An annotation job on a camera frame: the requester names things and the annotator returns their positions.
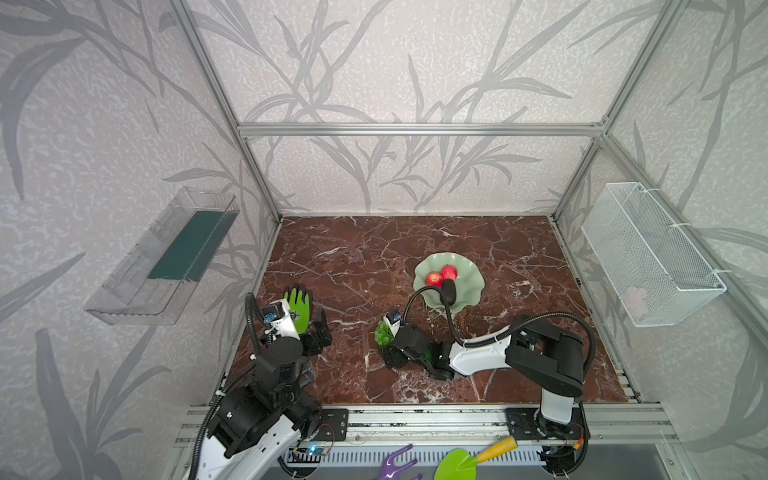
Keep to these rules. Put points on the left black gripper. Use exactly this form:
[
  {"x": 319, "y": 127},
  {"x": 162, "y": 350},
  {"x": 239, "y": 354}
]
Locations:
[{"x": 315, "y": 334}]

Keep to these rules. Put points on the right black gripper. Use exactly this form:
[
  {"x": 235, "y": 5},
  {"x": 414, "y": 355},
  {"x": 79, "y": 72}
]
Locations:
[{"x": 399, "y": 346}]

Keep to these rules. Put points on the green fake grape bunch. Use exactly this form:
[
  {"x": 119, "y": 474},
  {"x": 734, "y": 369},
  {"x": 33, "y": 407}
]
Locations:
[{"x": 383, "y": 334}]

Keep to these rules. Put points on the red fake apple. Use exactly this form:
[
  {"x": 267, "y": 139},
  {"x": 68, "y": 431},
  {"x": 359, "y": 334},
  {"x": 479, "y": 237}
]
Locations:
[{"x": 449, "y": 272}]

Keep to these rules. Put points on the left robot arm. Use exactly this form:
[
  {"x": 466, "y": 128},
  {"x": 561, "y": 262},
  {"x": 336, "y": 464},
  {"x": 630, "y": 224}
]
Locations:
[{"x": 262, "y": 411}]

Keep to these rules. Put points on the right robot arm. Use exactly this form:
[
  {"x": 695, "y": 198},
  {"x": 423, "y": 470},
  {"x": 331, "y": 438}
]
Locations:
[{"x": 555, "y": 350}]

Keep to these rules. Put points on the light green wavy fruit bowl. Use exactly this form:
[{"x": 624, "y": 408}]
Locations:
[{"x": 469, "y": 282}]

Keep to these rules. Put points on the green black work glove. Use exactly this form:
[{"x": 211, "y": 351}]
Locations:
[{"x": 299, "y": 299}]

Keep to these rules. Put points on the blue toy garden fork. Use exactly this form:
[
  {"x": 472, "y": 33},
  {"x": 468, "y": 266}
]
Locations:
[{"x": 306, "y": 378}]

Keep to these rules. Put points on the purple toy garden fork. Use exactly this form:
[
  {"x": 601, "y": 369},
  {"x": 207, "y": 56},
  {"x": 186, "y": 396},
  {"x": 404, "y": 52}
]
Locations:
[{"x": 390, "y": 469}]

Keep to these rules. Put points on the pink item in basket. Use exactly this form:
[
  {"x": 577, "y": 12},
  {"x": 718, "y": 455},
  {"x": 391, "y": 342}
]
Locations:
[{"x": 635, "y": 301}]

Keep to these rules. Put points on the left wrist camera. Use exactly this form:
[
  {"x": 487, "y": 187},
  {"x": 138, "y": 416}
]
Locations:
[{"x": 279, "y": 321}]

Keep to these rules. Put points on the aluminium front rail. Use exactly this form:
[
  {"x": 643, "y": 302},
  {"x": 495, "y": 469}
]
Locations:
[{"x": 484, "y": 424}]

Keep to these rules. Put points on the green toy shovel yellow handle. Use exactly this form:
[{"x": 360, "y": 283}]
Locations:
[{"x": 459, "y": 464}]

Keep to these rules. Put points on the clear plastic wall shelf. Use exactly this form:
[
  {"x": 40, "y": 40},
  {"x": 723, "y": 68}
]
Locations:
[{"x": 153, "y": 284}]

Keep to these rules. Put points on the white wire mesh basket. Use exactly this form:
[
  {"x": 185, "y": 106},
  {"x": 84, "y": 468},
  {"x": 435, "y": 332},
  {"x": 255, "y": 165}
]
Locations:
[{"x": 639, "y": 244}]

